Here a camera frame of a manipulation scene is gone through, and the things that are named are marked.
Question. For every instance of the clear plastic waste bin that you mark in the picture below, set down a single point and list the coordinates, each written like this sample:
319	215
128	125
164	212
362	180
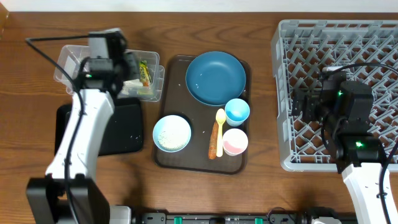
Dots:
71	56

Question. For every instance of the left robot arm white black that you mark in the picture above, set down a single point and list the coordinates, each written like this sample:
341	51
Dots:
68	192

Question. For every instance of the orange carrot stick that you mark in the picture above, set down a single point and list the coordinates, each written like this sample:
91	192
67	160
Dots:
213	142

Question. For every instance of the black waste tray bin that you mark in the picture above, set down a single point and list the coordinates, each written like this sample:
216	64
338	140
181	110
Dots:
125	131

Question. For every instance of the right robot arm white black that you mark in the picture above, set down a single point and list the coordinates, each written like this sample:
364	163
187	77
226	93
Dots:
343	113

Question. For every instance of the pink white cup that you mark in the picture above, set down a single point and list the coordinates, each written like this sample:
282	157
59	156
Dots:
235	142

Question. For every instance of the grey dishwasher rack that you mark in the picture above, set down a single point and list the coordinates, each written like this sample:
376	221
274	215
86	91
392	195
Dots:
300	50

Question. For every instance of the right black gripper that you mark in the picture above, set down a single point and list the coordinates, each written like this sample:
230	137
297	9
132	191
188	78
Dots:
311	99

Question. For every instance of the light blue bowl with rice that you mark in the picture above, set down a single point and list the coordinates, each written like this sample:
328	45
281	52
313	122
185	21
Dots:
171	133

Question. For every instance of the white tissue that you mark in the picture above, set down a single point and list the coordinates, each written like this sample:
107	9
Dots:
129	86

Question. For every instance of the dark blue plate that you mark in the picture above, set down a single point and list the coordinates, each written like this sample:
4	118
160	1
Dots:
213	78

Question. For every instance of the green yellow snack wrapper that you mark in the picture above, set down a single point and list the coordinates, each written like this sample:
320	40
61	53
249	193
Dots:
145	77

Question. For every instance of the pale yellow plastic spoon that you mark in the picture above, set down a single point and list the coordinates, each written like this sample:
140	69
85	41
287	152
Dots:
220	119

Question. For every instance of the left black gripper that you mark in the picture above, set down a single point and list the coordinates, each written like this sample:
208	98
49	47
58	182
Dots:
133	63

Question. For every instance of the light blue cup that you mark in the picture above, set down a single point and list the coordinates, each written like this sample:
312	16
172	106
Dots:
237	111

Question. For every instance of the brown serving tray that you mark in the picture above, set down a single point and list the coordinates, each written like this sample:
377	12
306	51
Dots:
177	100

